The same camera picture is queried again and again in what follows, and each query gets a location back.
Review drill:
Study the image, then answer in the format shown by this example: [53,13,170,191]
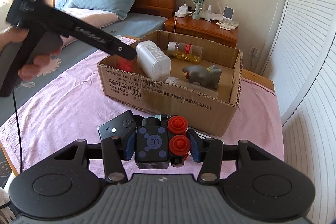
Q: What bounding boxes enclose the white plastic bottle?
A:
[136,40,172,81]

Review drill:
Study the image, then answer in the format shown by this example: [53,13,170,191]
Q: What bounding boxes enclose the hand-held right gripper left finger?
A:
[54,132,137,184]

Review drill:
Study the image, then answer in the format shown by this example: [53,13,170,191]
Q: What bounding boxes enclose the red toy car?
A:
[115,57,137,72]

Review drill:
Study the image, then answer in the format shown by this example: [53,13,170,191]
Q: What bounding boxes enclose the person's left hand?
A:
[0,27,62,81]

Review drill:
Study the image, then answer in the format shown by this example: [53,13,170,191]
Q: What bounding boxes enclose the cardboard box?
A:
[97,30,243,138]

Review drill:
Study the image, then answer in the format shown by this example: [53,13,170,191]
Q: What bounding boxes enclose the white remote control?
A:
[219,22,239,30]

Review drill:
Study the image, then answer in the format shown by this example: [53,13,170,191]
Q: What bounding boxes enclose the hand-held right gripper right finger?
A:
[187,129,285,184]

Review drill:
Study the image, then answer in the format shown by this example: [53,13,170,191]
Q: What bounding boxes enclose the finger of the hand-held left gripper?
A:
[62,15,138,61]

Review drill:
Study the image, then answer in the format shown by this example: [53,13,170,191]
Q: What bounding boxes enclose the black cable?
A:
[12,91,24,174]

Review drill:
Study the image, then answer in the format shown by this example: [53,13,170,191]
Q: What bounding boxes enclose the white power strip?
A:
[175,5,193,17]

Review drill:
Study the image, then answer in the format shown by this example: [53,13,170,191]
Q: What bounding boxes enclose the grey rubber toy figure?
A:
[182,65,223,90]

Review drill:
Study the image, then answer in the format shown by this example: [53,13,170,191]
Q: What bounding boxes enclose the pink towel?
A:
[0,36,285,182]

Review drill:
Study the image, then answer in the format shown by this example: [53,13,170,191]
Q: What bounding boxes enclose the black rectangular case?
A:
[98,110,137,140]

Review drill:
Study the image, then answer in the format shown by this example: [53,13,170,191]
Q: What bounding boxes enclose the clear small bottle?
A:
[203,5,213,22]

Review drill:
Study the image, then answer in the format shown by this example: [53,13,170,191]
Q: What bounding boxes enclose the white louvered closet door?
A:
[282,32,336,214]
[259,0,336,127]

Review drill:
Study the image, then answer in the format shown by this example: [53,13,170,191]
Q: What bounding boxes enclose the clear plastic jar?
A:
[165,76,219,94]

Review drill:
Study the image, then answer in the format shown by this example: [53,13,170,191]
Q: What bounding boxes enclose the phone on white stand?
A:
[222,4,234,25]

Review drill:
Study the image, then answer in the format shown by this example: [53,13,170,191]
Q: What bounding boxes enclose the capsule bottle with silver cap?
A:
[167,42,203,62]

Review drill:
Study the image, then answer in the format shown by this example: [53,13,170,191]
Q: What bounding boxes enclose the wooden nightstand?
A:
[165,14,239,48]

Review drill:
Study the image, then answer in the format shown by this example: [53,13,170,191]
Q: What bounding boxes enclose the black toy block red wheels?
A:
[134,114,190,170]

